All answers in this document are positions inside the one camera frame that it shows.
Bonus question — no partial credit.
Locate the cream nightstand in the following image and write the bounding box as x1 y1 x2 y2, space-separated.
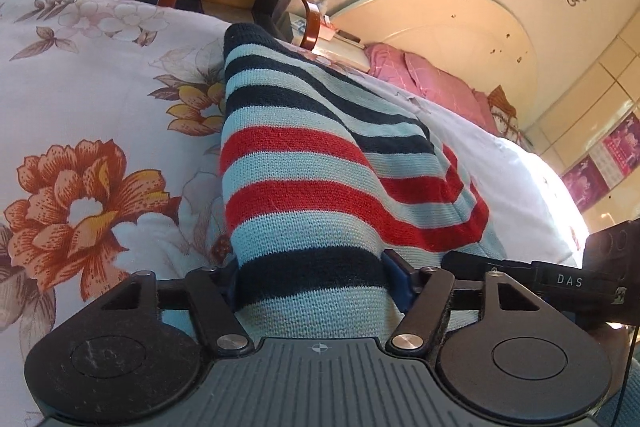
287 12 371 72

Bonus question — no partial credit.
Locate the small pink pillow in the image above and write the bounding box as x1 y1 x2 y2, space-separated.
365 43 416 80

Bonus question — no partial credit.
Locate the striped knit sweater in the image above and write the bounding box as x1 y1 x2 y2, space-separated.
207 23 508 343

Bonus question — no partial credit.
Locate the large pink pillow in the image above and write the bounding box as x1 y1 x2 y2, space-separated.
405 52 493 128

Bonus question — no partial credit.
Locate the floral bed sheet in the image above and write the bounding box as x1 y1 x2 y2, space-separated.
0 0 591 413

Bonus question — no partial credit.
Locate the black cable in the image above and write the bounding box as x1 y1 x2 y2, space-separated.
620 327 640 408

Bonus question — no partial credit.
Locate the pink tissue box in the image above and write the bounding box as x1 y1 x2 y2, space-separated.
292 14 333 40

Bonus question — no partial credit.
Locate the cream wardrobe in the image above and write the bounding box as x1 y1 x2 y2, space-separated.
520 34 640 228

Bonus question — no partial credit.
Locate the printed cartoon pillow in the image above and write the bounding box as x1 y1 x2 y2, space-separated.
487 86 526 145

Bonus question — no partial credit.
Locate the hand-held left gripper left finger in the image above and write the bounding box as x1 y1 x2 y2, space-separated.
100 257 253 356

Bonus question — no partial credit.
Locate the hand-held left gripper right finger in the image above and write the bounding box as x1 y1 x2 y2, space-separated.
381 249 543 353

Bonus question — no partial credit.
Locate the pink wall poster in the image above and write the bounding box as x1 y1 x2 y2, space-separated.
602 112 640 175
560 157 608 212

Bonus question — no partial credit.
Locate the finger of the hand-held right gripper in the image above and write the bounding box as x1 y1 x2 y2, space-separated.
442 251 538 280

